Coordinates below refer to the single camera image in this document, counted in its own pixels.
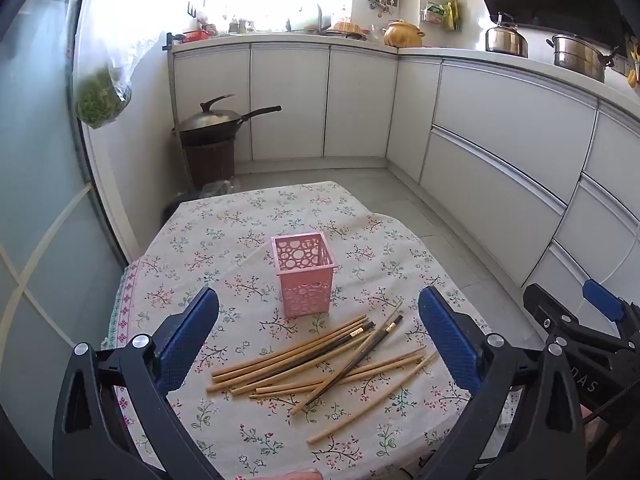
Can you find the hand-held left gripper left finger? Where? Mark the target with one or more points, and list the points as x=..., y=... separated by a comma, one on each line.
x=192, y=330

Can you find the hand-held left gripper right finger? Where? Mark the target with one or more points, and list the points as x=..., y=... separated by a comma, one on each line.
x=447, y=332

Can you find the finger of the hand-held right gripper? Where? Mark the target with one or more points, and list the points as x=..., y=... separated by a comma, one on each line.
x=602, y=300
x=542, y=310

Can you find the bunch of wooden chopsticks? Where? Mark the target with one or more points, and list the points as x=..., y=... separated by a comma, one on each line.
x=280, y=350

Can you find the black chopstick with gold band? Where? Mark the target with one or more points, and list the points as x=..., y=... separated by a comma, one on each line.
x=350, y=364
x=320, y=347

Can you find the pink perforated utensil holder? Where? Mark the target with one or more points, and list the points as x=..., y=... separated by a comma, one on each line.
x=305, y=295

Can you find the yellow hanging utensils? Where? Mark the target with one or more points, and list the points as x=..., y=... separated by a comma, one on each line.
x=634, y=62

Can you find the white power strip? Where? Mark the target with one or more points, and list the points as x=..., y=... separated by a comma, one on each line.
x=510, y=410

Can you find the floral tablecloth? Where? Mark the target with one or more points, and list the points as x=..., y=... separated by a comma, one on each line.
x=240, y=240

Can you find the brown plastic bin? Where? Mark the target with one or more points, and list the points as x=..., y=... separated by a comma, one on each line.
x=210, y=162

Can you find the white kitchen cabinet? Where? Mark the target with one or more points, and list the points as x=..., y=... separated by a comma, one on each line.
x=480, y=125

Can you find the frosted glass sliding door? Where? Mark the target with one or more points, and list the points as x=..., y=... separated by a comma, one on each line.
x=40, y=185

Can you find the metal wok lid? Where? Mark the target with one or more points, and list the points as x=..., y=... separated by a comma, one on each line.
x=210, y=117

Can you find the black wok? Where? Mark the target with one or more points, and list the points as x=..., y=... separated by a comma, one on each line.
x=250, y=114

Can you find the steel stockpot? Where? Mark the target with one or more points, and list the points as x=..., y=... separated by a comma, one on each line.
x=577, y=57

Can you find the plastic bag of greens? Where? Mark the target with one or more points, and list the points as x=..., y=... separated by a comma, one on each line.
x=97, y=97

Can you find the steel kettle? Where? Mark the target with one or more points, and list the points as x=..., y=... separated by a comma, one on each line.
x=506, y=40

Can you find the red plastic basket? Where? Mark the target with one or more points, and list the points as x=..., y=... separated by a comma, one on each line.
x=196, y=36

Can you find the brown clay pot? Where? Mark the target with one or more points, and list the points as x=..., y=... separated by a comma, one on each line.
x=402, y=35

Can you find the cluster of small jars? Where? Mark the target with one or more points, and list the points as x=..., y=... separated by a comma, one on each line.
x=239, y=25

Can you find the woven bamboo basket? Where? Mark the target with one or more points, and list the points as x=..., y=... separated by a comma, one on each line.
x=347, y=27

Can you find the pale green basin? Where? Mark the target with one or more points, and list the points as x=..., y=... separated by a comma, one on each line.
x=302, y=22

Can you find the sink faucet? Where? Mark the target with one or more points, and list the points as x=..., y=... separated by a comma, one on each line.
x=320, y=17

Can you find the black counter bracket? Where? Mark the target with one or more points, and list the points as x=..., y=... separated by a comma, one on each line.
x=167, y=41

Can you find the wall rack with packets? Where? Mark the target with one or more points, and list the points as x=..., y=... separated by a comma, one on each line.
x=442, y=14

